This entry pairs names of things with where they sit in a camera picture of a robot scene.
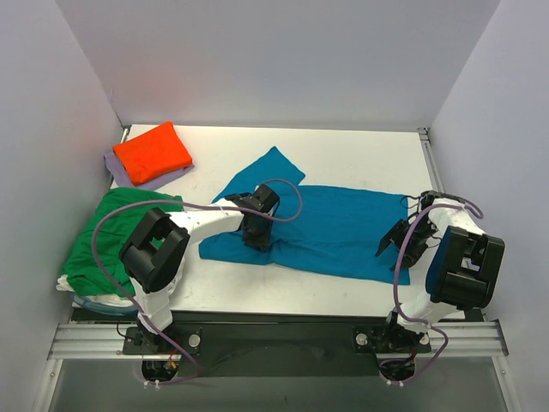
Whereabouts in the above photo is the teal blue t shirt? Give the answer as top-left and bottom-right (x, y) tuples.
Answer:
(198, 147), (407, 283)

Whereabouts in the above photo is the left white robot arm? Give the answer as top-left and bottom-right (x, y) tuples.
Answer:
(119, 185), (280, 354)

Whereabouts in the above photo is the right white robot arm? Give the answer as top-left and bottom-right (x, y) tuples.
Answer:
(375, 191), (505, 350)

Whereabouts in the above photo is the folded orange t shirt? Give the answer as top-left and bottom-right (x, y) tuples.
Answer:
(112, 121), (194, 185)

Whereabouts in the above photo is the folded lavender t shirt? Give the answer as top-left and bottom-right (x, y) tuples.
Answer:
(104, 151), (194, 191)

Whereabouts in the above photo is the light blue t shirt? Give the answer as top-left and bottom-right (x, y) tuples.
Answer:
(69, 292), (137, 317)

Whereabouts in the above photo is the green t shirt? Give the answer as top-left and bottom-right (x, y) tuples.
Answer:
(63, 187), (185, 300)

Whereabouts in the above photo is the white t shirt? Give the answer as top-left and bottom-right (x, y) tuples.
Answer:
(56, 255), (135, 306)

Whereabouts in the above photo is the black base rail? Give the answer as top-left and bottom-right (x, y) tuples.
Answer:
(72, 309), (431, 384)

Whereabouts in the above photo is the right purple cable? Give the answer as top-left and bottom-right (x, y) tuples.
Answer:
(379, 197), (485, 385)

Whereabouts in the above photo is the purple cable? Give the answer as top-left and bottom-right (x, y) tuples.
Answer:
(92, 178), (304, 385)
(379, 197), (485, 385)

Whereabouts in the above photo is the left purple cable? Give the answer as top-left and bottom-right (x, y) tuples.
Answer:
(92, 178), (304, 385)

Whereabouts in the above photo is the aluminium front frame rail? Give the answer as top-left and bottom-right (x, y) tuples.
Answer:
(48, 321), (510, 361)

